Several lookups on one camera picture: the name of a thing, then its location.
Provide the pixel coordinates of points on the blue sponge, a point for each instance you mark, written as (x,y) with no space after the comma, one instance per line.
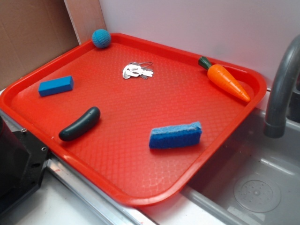
(178,136)

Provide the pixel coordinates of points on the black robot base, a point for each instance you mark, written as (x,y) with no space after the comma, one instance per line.
(23,158)

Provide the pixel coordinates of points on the red plastic tray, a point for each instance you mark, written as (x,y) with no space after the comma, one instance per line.
(115,155)

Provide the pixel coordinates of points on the silver key bunch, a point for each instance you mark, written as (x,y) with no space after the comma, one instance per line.
(136,69)

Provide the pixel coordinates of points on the dark green toy cucumber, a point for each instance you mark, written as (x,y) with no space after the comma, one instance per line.
(81,126)

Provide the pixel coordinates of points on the orange toy carrot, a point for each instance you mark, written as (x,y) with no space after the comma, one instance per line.
(222,78)

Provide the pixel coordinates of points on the blue knitted ball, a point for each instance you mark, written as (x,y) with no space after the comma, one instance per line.
(101,38)

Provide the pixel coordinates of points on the blue rectangular block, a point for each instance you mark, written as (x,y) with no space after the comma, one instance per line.
(56,86)

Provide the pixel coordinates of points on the grey sink basin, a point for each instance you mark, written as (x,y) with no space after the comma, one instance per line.
(251,179)

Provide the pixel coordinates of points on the grey faucet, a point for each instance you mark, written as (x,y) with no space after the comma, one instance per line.
(284,99)

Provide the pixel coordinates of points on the brown cardboard panel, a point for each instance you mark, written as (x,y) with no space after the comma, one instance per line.
(32,33)

